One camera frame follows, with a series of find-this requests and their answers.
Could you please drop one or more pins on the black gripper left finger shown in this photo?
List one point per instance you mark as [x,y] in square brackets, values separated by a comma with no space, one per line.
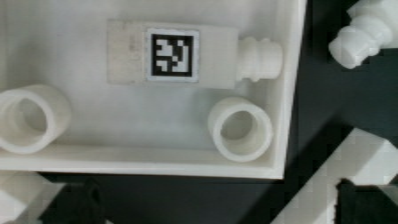
[77,205]

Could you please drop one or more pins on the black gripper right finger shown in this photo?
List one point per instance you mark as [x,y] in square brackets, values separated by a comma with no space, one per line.
[367,203]

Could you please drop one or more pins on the white square tabletop tray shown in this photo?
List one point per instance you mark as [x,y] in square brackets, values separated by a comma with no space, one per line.
[139,127]

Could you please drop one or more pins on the white leg lying in tray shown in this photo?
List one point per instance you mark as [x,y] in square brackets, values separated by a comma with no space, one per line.
[193,55]

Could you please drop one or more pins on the white leg behind tray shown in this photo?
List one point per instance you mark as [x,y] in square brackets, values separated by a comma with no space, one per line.
[370,34]

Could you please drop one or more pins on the white L-shaped obstacle fence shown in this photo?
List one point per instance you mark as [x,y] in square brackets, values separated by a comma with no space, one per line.
[361,162]

